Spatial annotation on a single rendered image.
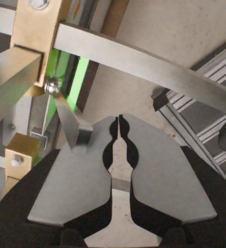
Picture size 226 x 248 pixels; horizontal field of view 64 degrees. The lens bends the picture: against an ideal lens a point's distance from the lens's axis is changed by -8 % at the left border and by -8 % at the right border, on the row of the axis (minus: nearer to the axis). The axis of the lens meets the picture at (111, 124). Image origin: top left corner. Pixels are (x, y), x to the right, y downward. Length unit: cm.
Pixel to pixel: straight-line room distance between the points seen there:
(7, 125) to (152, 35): 83
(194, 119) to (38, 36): 98
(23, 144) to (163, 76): 26
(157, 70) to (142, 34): 87
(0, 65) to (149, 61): 16
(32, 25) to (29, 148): 21
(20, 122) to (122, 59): 45
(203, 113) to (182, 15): 54
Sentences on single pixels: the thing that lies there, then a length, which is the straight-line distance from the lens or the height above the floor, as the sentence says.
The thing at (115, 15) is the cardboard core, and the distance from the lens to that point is 101.
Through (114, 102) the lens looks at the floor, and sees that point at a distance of 122.
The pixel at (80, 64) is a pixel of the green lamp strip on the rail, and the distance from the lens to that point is 41.
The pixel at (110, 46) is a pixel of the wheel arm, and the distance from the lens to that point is 23.
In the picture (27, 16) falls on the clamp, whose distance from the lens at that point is 24.
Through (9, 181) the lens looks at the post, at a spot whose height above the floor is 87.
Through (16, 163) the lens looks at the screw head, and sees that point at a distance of 35.
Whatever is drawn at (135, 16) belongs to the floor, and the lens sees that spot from 110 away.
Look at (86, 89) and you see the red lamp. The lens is 43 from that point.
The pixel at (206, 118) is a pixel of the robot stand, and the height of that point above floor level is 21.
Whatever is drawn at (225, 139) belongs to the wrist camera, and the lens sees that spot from 21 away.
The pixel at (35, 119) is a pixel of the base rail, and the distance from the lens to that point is 50.
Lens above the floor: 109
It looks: 57 degrees down
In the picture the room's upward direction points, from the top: 178 degrees counter-clockwise
